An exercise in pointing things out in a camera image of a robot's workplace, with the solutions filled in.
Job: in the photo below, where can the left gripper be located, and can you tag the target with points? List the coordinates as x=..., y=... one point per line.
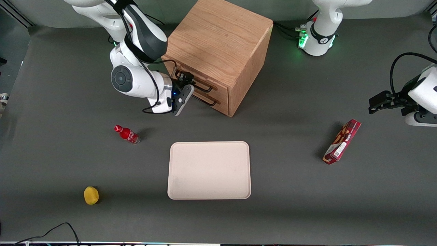
x=400, y=101

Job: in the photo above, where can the small red soda bottle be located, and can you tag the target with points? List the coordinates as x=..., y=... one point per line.
x=128, y=135

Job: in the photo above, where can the cream rectangular tray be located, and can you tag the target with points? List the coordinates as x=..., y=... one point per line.
x=209, y=171

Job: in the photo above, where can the yellow lemon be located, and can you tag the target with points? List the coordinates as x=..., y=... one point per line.
x=91, y=195

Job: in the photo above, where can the oak wooden drawer cabinet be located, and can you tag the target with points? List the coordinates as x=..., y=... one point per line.
x=218, y=37

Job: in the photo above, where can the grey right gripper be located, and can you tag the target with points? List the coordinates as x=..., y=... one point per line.
x=178, y=84

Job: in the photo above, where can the red tartan shortbread box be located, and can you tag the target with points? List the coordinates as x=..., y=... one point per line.
x=342, y=141

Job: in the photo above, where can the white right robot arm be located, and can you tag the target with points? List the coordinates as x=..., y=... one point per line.
x=136, y=82

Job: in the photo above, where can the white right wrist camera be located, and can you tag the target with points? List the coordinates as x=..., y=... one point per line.
x=160, y=106

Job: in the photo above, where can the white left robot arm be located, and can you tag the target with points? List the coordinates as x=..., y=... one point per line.
x=324, y=20

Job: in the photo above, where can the aluminium frame rail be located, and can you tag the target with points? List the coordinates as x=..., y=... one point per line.
x=15, y=13

